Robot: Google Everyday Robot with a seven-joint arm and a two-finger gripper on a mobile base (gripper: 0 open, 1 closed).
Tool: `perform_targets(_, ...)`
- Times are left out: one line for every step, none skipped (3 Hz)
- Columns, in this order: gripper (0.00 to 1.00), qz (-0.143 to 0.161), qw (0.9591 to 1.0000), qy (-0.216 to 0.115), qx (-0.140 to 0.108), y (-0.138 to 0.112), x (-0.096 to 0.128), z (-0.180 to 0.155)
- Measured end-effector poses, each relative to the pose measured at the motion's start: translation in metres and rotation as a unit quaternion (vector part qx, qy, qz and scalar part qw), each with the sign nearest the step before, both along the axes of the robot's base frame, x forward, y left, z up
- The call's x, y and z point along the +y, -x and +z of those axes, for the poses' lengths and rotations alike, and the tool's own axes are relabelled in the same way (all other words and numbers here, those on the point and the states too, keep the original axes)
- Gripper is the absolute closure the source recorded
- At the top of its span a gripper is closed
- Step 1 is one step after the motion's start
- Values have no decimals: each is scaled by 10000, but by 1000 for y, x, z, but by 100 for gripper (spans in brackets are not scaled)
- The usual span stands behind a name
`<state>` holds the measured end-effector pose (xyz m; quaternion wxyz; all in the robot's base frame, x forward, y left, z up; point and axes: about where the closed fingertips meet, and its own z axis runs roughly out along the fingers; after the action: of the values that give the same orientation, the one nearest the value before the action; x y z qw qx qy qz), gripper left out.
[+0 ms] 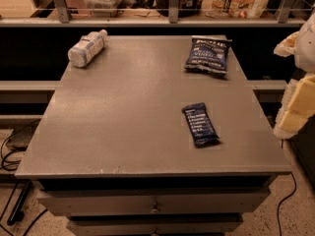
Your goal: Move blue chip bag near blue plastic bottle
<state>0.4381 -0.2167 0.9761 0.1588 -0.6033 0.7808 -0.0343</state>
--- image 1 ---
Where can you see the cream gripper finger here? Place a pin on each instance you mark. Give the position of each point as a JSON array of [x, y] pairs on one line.
[[298, 105], [287, 47]]

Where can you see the blue chip bag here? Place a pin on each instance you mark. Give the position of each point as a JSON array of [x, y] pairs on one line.
[[208, 54]]

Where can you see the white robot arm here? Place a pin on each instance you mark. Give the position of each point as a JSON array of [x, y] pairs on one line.
[[304, 58]]

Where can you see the colourful snack bag on shelf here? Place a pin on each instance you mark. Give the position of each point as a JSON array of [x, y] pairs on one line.
[[239, 9]]

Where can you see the blue plastic water bottle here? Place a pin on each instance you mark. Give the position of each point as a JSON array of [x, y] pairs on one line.
[[87, 48]]

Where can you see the dark blue snack bar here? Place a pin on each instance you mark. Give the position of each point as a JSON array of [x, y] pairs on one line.
[[199, 123]]

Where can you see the upper grey drawer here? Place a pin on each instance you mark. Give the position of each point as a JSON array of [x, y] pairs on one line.
[[132, 202]]

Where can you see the grey drawer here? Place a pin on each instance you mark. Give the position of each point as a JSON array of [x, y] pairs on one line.
[[132, 202], [150, 226]]

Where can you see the lower grey drawer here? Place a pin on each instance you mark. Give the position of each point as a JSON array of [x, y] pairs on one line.
[[150, 226]]

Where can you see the black power adapter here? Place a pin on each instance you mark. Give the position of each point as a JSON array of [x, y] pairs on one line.
[[20, 137]]

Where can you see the grey metal shelf rail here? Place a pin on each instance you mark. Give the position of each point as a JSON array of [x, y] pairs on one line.
[[140, 14]]

